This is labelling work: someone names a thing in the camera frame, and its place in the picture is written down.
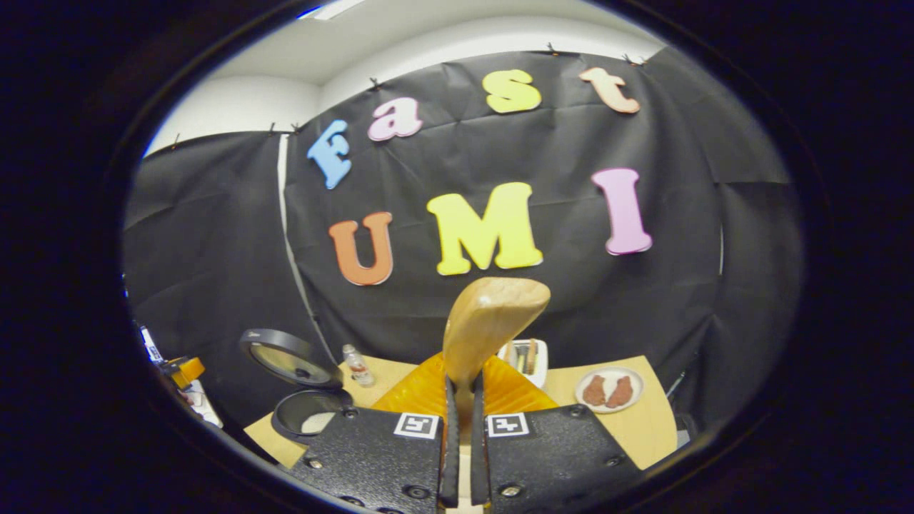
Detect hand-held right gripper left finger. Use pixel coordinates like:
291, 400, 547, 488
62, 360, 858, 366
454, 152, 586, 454
289, 353, 461, 513

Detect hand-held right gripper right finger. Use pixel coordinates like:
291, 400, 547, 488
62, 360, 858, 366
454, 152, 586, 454
471, 355, 643, 511

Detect dark grey rice cooker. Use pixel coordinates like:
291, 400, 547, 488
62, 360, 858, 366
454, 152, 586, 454
239, 328, 355, 445

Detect wooden spoon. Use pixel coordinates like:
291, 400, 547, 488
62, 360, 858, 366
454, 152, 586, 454
443, 277, 552, 443

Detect white papers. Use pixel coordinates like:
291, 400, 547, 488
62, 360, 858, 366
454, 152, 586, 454
181, 382, 224, 428

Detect computer monitor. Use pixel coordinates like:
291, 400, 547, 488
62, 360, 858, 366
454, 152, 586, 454
139, 325, 166, 366

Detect white toaster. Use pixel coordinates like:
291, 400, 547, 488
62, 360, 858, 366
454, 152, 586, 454
498, 338, 550, 389

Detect small clear bottle red label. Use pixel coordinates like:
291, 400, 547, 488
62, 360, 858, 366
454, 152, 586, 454
342, 344, 376, 388

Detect white plate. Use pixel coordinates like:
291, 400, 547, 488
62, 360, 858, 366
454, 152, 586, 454
575, 366, 646, 415

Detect black backdrop cloth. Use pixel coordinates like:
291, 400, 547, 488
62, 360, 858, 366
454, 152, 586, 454
121, 46, 808, 429

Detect ceiling light panel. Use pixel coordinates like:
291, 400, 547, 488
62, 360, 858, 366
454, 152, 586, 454
298, 0, 366, 21

